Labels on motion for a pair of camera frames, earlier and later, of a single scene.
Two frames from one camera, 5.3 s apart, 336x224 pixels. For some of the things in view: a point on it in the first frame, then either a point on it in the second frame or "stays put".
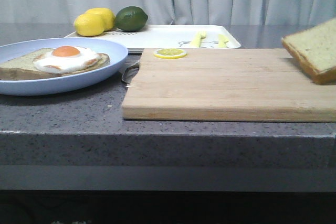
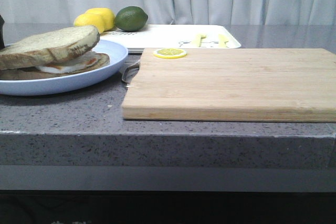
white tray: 171,36 stays put
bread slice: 315,49 to 49,47
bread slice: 20,65 stays put
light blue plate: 117,55 stays put
